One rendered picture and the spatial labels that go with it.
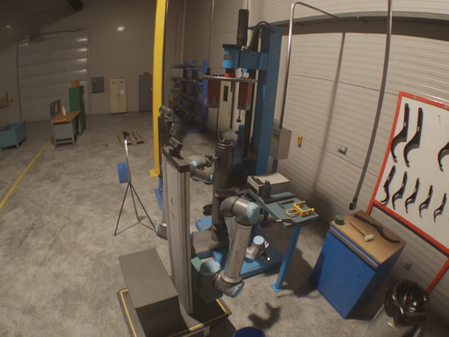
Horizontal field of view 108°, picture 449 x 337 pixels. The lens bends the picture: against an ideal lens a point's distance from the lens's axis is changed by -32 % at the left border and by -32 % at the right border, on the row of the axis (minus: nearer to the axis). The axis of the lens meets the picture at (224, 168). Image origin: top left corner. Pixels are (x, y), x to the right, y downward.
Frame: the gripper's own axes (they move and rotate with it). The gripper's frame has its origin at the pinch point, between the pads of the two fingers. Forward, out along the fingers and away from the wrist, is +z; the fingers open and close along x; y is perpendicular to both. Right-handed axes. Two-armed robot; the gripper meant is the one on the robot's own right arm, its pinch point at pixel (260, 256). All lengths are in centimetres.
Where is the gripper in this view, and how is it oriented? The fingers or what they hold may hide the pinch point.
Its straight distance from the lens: 221.1
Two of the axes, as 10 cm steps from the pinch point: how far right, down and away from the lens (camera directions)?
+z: 1.8, 7.1, 6.9
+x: 6.3, 4.5, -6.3
